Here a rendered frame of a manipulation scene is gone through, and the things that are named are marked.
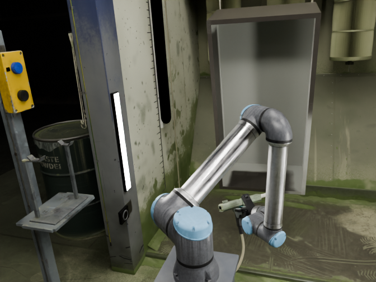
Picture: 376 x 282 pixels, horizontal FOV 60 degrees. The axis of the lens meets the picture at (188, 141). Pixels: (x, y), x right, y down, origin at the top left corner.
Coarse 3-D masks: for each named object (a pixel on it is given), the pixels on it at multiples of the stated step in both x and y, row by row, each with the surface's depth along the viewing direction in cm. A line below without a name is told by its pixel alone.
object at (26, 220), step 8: (48, 200) 170; (56, 200) 169; (64, 200) 169; (88, 200) 167; (40, 208) 162; (48, 208) 162; (80, 208) 160; (32, 216) 156; (72, 216) 155; (16, 224) 151; (32, 224) 149; (40, 224) 148; (48, 224) 148; (56, 224) 147
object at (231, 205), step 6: (252, 198) 207; (258, 198) 209; (222, 204) 198; (228, 204) 199; (234, 204) 201; (240, 204) 203; (222, 210) 199; (240, 216) 203; (240, 222) 202; (240, 228) 202
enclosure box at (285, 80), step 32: (224, 32) 216; (256, 32) 211; (288, 32) 206; (224, 64) 227; (256, 64) 222; (288, 64) 217; (224, 96) 240; (256, 96) 234; (288, 96) 228; (224, 128) 254; (256, 160) 262; (288, 160) 254; (288, 192) 228
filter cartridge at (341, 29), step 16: (336, 0) 271; (352, 0) 261; (368, 0) 257; (336, 16) 272; (352, 16) 263; (368, 16) 260; (336, 32) 275; (352, 32) 268; (368, 32) 265; (336, 48) 277; (352, 48) 269; (368, 48) 269; (352, 64) 285
